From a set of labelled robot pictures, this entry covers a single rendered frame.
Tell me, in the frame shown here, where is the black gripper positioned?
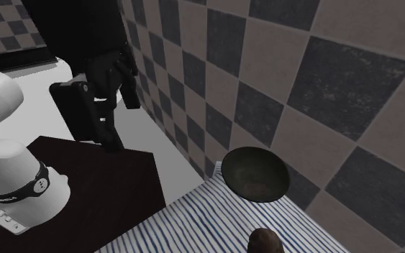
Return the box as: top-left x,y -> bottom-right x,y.
21,0 -> 142,153

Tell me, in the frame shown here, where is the dark robot stand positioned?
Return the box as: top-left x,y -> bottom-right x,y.
0,135 -> 167,253

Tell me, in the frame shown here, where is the white blue striped bed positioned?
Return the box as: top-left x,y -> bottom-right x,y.
94,160 -> 351,253

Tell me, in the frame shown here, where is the dark round bowl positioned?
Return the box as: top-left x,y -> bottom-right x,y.
221,146 -> 291,203

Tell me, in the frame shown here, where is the brown rounded object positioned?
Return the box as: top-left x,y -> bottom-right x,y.
246,227 -> 286,253

